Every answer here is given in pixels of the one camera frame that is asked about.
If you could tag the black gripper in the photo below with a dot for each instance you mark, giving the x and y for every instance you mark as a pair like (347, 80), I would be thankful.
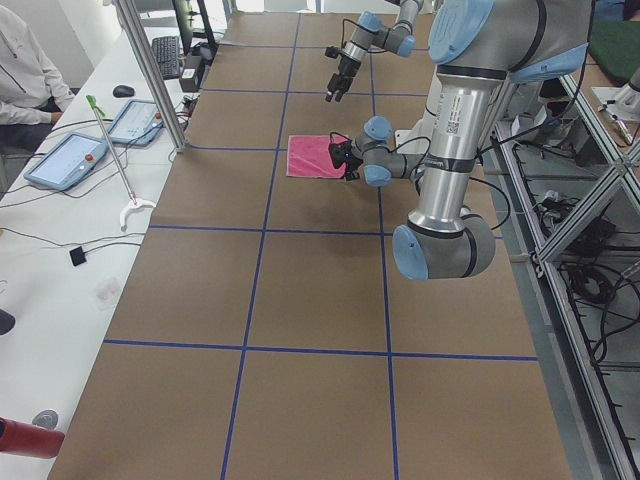
(343, 71)
(351, 161)

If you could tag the pink and grey towel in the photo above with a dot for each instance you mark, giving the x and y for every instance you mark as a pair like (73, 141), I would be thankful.
(308, 157)

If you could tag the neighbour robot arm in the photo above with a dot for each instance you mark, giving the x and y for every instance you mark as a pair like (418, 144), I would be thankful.
(624, 104)

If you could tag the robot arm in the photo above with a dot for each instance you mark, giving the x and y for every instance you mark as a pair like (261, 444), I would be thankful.
(369, 31)
(476, 46)

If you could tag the black box with label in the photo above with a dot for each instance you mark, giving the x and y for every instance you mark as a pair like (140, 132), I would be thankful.
(192, 73)

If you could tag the black monitor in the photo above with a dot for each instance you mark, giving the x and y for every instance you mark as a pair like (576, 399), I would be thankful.
(185, 16)

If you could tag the black keyboard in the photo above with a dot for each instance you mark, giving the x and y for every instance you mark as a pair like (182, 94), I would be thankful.
(166, 52)

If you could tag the far teach pendant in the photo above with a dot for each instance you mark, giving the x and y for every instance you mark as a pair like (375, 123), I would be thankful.
(136, 125)

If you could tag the teach pendant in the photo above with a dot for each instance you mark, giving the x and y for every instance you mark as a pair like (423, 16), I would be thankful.
(136, 125)
(68, 163)

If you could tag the black computer mouse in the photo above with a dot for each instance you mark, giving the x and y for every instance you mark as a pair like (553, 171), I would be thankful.
(123, 91)

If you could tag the reacher grabber stick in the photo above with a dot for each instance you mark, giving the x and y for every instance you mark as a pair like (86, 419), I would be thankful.
(135, 203)

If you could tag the near teach pendant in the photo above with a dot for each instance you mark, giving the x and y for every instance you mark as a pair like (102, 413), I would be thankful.
(68, 163)

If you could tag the small black square puck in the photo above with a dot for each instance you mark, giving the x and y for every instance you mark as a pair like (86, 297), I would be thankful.
(77, 256)

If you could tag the person in white shirt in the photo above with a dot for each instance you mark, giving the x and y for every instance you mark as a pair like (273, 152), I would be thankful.
(34, 94)

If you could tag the grey round disc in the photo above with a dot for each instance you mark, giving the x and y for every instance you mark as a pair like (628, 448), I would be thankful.
(47, 419)

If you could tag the red bottle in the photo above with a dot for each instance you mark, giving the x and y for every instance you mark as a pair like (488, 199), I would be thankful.
(28, 440)

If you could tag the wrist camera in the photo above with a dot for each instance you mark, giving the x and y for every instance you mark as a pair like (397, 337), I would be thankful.
(339, 153)
(332, 52)

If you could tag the aluminium frame post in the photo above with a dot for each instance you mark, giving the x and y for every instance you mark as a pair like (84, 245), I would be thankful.
(131, 23)

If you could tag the aluminium frame rail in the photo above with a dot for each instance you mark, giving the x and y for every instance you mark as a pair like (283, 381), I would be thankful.
(574, 235)

